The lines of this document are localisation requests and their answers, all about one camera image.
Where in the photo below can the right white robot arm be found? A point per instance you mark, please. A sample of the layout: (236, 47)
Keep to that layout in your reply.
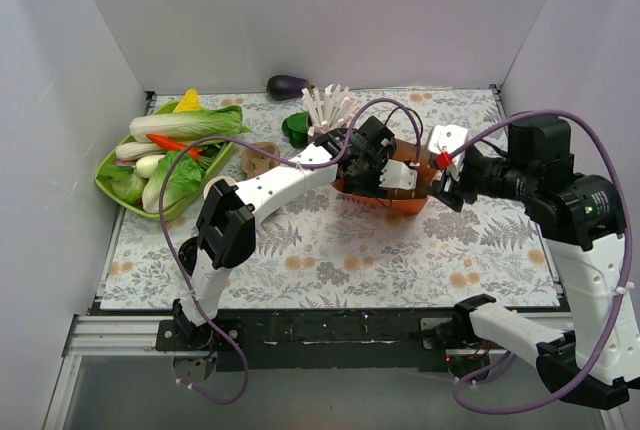
(583, 220)

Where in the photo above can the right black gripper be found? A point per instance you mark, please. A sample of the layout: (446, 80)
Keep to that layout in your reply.
(454, 188)

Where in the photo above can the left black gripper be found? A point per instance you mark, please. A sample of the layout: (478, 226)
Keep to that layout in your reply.
(361, 185)

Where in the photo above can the stack of paper cups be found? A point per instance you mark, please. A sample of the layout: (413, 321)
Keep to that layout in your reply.
(228, 180)

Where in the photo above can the green lettuce leaf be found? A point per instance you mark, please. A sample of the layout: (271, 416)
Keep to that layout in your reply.
(184, 181)

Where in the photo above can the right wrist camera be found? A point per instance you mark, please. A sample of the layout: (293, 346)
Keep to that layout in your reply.
(442, 141)

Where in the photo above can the green pepper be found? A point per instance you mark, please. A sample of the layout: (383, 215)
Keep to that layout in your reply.
(295, 127)

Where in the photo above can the floral table mat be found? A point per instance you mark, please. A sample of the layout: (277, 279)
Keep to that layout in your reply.
(324, 251)

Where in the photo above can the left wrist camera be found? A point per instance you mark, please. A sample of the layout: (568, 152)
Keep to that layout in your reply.
(398, 178)

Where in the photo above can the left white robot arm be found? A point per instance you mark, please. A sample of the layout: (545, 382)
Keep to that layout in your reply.
(227, 223)

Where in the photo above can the red chili pepper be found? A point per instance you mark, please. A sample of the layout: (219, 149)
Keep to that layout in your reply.
(171, 145)

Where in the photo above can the yellow corn cob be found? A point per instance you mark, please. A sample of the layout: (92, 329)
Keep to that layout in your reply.
(189, 102)

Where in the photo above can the aluminium frame rail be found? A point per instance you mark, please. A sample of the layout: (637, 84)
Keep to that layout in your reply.
(141, 334)

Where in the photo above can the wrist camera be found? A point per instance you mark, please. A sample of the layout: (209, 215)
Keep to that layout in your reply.
(442, 141)
(398, 178)

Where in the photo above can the napa cabbage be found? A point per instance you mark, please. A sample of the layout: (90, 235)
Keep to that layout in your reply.
(190, 126)

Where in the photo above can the purple eggplant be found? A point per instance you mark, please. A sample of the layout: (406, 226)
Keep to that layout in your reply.
(285, 87)

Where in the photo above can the orange paper bag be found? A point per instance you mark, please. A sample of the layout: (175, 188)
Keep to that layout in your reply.
(410, 202)

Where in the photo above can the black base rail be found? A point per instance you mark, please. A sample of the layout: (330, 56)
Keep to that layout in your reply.
(418, 338)

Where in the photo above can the white radish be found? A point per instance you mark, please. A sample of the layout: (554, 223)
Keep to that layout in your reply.
(132, 151)

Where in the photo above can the green vegetable tray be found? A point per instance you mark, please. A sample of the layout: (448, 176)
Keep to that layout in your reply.
(124, 181)

